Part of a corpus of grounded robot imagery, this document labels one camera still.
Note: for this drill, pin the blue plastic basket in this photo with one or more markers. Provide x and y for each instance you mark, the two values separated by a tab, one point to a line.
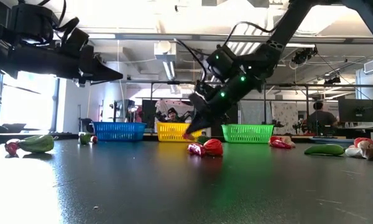
119	132

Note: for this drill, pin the person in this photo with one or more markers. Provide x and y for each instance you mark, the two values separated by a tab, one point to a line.
320	119
172	115

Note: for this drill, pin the white hanging cloth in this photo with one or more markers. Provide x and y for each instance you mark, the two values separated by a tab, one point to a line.
180	105

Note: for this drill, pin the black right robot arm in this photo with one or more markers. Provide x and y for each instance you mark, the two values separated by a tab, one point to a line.
287	25

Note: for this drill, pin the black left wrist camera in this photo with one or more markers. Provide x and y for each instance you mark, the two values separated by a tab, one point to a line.
31	21

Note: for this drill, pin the white wall vent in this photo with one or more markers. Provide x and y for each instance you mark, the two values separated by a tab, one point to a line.
370	67

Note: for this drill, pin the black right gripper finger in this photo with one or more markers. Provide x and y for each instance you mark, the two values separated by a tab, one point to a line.
194	126
208	125

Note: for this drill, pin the black table mat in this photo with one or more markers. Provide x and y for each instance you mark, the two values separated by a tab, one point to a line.
186	186

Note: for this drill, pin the black office chair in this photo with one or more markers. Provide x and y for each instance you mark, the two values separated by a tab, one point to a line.
87	122

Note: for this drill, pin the green plastic basket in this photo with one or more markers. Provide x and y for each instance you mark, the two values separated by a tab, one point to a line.
247	133

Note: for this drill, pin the yellow plastic basket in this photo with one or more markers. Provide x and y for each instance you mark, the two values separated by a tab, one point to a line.
171	132

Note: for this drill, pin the black background metal frame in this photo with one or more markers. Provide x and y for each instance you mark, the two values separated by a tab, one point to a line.
161	82

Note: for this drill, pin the red toy bell pepper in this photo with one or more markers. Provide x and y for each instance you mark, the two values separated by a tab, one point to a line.
362	141
274	139
213	147

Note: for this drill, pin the white patterned curtain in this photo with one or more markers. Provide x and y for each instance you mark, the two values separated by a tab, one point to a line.
286	115

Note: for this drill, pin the green cucumber toy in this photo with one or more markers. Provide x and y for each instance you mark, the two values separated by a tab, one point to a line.
324	150

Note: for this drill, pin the black computer monitor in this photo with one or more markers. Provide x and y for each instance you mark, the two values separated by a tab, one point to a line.
356	110

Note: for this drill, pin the green toy bell pepper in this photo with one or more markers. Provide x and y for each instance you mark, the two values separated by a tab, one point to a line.
37	143
84	138
203	139

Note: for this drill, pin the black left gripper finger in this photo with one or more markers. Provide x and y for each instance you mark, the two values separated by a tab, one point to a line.
93	70

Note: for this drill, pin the dark equipment rack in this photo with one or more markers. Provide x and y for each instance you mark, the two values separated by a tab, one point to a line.
124	109

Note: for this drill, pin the white ceiling air unit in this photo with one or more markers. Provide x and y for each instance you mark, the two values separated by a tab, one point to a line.
164	51

